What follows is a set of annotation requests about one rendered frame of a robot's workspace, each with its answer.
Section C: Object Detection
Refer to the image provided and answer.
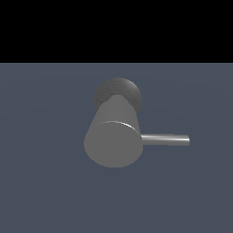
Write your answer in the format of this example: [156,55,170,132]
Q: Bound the grey cylinder pusher tool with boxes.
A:
[83,77,144,168]

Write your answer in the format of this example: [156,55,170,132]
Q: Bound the grey metal faucet handle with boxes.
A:
[140,134,191,147]

